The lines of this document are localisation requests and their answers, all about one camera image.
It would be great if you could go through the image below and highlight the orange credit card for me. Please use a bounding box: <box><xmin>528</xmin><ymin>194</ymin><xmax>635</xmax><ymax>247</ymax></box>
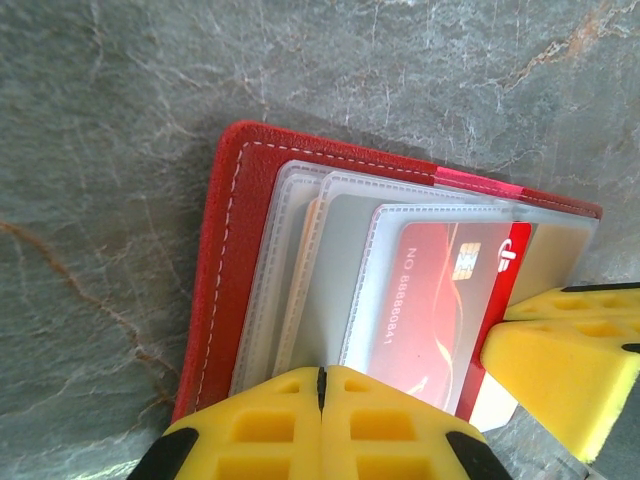
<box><xmin>272</xmin><ymin>197</ymin><xmax>331</xmax><ymax>376</ymax></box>

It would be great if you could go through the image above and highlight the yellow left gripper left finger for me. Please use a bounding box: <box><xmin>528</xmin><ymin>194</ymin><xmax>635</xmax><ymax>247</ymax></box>
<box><xmin>124</xmin><ymin>364</ymin><xmax>325</xmax><ymax>480</ymax></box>

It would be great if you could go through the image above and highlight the red credit card with chip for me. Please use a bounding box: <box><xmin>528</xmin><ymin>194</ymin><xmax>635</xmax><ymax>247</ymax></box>
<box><xmin>344</xmin><ymin>221</ymin><xmax>534</xmax><ymax>435</ymax></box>

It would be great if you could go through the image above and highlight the red leather card holder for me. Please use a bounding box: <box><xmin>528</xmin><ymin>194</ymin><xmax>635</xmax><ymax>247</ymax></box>
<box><xmin>169</xmin><ymin>119</ymin><xmax>605</xmax><ymax>436</ymax></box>

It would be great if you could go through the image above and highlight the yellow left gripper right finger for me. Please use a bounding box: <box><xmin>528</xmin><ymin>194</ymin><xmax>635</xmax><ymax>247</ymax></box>
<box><xmin>319</xmin><ymin>363</ymin><xmax>514</xmax><ymax>480</ymax></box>

